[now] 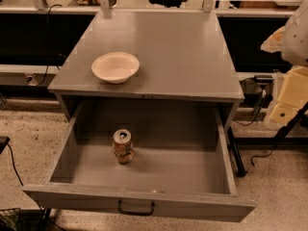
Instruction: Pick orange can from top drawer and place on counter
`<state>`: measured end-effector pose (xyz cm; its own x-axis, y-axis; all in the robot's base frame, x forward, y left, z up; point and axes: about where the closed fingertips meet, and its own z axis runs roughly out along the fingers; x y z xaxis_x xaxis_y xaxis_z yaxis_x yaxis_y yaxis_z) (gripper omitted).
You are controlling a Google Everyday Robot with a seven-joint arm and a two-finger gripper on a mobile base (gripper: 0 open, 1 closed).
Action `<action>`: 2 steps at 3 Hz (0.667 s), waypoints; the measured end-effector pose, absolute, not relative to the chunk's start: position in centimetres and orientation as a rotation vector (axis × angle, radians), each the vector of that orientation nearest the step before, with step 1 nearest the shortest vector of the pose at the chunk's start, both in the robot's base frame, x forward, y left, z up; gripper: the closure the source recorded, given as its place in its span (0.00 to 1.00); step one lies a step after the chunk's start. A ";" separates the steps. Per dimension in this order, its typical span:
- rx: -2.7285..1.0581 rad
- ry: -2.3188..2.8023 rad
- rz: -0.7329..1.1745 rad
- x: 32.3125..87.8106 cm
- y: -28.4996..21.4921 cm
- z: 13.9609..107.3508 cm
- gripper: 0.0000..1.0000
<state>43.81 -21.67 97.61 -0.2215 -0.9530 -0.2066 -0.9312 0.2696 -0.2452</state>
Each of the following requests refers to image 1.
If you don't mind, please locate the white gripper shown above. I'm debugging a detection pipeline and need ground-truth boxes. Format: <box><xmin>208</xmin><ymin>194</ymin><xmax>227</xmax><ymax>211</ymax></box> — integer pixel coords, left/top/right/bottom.
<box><xmin>261</xmin><ymin>27</ymin><xmax>308</xmax><ymax>126</ymax></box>

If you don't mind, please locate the orange soda can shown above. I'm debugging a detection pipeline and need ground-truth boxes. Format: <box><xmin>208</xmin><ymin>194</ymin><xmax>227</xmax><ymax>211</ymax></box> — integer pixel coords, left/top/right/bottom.
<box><xmin>113</xmin><ymin>129</ymin><xmax>135</xmax><ymax>165</ymax></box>

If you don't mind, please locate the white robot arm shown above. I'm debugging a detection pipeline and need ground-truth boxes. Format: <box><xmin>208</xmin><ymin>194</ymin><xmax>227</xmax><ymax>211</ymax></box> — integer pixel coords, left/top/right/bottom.
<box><xmin>261</xmin><ymin>0</ymin><xmax>308</xmax><ymax>125</ymax></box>

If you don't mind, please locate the grey cabinet with counter top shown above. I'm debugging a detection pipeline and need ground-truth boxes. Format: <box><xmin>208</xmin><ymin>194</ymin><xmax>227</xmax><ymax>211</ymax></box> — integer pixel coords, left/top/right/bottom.
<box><xmin>48</xmin><ymin>9</ymin><xmax>244</xmax><ymax>128</ymax></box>

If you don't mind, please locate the open grey top drawer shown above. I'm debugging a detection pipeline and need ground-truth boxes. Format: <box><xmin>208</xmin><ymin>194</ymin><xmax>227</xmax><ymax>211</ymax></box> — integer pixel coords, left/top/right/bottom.
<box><xmin>23</xmin><ymin>98</ymin><xmax>255</xmax><ymax>222</ymax></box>

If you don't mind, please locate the black power adapter with cable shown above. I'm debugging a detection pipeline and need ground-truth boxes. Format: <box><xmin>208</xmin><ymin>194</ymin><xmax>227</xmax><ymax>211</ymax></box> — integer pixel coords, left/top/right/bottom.
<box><xmin>235</xmin><ymin>74</ymin><xmax>274</xmax><ymax>126</ymax></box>

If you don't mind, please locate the black drawer handle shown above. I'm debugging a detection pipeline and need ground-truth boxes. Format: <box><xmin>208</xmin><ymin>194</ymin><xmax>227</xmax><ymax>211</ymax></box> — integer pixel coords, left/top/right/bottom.
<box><xmin>117</xmin><ymin>200</ymin><xmax>155</xmax><ymax>217</ymax></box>

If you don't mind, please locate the black cable on back left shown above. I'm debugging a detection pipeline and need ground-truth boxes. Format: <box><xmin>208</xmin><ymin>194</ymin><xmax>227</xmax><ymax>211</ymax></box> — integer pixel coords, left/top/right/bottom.
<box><xmin>38</xmin><ymin>3</ymin><xmax>67</xmax><ymax>87</ymax></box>

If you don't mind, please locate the black cable on left floor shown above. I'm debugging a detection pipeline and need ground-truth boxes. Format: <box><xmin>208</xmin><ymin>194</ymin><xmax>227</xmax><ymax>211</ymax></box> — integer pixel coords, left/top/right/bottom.
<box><xmin>6</xmin><ymin>142</ymin><xmax>25</xmax><ymax>188</ymax></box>

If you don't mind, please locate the black wire basket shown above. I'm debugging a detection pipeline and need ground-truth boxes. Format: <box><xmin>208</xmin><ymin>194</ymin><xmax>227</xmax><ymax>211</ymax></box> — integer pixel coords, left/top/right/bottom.
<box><xmin>0</xmin><ymin>208</ymin><xmax>22</xmax><ymax>231</ymax></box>

